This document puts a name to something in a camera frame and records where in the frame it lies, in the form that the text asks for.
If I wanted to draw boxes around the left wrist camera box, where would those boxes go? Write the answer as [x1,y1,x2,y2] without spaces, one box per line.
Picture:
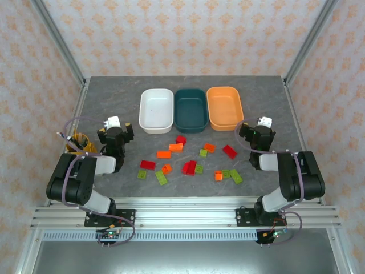
[103,115,123,130]

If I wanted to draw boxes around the white plastic container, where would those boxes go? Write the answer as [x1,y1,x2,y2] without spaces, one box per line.
[139,88,175,134]

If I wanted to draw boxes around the orange plastic container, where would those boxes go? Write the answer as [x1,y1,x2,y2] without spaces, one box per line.
[206,86,245,132]

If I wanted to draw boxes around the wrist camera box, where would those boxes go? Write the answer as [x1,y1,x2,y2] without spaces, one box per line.
[255,116,274,128]
[103,115,123,130]

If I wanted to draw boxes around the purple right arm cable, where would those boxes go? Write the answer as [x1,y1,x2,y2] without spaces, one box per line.
[234,118,303,247]

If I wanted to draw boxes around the aluminium table side rail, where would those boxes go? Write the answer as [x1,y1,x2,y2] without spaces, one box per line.
[283,78,327,206]
[44,78,91,207]

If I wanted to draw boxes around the yellow pencil cup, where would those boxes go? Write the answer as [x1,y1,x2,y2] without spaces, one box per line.
[65,131,98,156]

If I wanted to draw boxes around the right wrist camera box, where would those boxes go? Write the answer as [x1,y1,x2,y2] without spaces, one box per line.
[255,116,274,128]

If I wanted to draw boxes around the aluminium frame post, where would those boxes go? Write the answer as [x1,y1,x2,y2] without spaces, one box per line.
[30,0,88,86]
[283,0,340,86]

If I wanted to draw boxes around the dark teal plastic container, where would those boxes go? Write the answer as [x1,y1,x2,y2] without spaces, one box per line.
[173,88,209,134]

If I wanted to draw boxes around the slotted grey cable tray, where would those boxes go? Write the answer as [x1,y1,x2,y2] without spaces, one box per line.
[42,230,259,243]

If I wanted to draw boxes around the long green lego brick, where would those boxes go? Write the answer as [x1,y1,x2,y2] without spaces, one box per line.
[229,168,244,184]
[155,170,168,186]

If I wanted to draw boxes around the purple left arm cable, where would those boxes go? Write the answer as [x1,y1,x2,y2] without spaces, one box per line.
[61,116,136,248]

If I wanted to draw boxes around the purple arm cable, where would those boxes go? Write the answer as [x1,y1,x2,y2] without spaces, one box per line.
[61,116,136,248]
[234,118,303,247]

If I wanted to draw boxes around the black pen with white tip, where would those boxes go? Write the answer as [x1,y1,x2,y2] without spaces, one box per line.
[56,131,75,145]

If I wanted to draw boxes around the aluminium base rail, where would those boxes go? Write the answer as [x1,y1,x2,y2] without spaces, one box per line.
[30,196,342,231]

